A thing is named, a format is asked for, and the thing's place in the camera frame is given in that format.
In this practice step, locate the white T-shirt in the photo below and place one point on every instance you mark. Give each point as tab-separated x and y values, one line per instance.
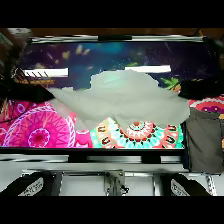
126	96

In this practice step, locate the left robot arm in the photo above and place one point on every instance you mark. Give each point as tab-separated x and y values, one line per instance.
23	91

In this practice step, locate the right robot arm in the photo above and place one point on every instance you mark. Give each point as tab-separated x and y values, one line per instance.
200	89

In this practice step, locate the silver frame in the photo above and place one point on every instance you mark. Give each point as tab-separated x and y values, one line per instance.
114	181

